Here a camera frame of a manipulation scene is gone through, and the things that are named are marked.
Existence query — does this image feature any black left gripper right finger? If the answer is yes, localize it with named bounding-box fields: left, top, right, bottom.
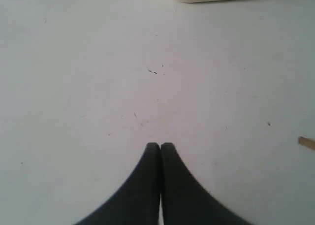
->
left=160, top=143, right=249, bottom=225

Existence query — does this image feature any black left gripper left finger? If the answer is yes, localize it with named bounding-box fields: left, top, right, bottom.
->
left=77, top=143, right=161, bottom=225

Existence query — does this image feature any wooden chopstick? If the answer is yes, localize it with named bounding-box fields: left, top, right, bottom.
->
left=298, top=136, right=315, bottom=150

